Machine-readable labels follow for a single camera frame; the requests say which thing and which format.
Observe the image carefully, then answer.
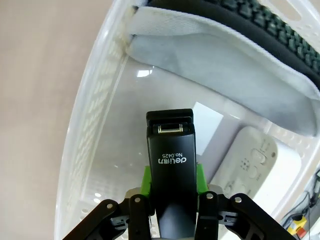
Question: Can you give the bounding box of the grey floor cable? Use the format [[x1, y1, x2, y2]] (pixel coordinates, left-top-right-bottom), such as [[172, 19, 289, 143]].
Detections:
[[281, 169, 320, 240]]

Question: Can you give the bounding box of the black deli stapler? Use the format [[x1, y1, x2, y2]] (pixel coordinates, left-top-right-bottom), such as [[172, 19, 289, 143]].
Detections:
[[145, 107, 201, 240]]

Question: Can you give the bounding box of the white perforated plastic basket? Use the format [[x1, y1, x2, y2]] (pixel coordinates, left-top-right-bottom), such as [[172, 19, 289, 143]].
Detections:
[[53, 0, 320, 240]]

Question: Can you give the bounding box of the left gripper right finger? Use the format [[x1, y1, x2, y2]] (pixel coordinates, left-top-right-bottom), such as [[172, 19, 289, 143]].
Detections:
[[195, 162, 297, 240]]

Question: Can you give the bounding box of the small white box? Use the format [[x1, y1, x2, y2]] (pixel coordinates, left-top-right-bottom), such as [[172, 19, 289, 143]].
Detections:
[[191, 101, 225, 156]]

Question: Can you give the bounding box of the grey zippered pencil case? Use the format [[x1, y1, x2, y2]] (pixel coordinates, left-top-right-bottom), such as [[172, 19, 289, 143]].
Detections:
[[125, 0, 320, 139]]

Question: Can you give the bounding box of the white remote control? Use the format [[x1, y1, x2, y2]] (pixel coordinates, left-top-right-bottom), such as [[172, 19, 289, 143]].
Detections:
[[209, 125, 279, 202]]

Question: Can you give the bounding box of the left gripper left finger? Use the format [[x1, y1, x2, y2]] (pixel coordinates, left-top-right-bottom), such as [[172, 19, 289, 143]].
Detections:
[[61, 164, 156, 240]]

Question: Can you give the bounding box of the yellow emergency stop box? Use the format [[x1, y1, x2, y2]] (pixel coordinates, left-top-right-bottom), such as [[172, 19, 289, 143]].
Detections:
[[286, 215, 309, 236]]

